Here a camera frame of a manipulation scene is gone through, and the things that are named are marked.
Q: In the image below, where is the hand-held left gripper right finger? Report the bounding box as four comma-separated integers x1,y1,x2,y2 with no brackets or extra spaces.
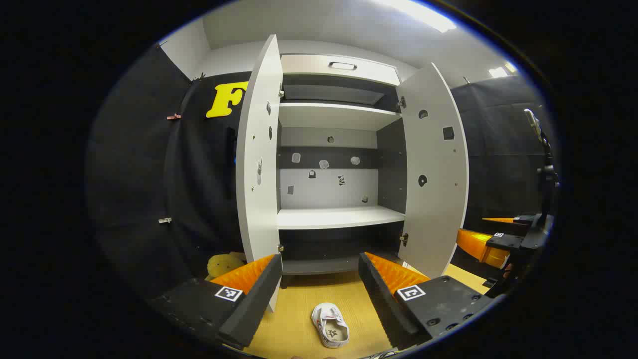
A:
358,252,499,351

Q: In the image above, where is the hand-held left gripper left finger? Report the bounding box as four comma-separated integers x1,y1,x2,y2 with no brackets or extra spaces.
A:
150,253,284,351

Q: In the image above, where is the white shoe cabinet door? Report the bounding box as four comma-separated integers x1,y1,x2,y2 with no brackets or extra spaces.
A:
397,62,470,280
235,34,284,312

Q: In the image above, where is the white canvas shoe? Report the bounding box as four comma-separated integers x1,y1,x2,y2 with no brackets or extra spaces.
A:
312,303,350,349

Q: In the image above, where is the white shoe cabinet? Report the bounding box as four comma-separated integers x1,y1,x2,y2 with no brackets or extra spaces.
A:
277,54,407,290

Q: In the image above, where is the yellow plush toy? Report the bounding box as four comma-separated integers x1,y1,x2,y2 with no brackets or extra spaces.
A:
207,252,247,280

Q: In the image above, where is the ceiling light panel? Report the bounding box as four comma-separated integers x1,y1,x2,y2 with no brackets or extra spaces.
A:
488,61,519,79

